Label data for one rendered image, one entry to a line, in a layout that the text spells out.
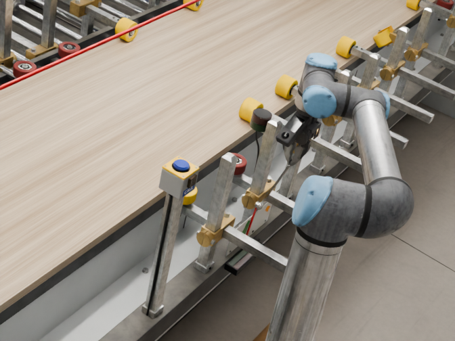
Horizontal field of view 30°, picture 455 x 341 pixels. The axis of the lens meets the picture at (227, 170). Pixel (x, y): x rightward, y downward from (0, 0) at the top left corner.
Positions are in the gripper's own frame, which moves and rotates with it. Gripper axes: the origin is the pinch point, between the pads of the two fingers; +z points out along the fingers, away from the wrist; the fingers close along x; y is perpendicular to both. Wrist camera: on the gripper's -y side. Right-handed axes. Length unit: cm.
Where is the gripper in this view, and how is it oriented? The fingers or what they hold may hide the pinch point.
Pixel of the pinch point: (290, 163)
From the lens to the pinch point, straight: 261.8
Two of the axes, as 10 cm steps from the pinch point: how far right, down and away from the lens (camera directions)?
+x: -8.1, -4.6, 3.6
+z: -1.8, 7.9, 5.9
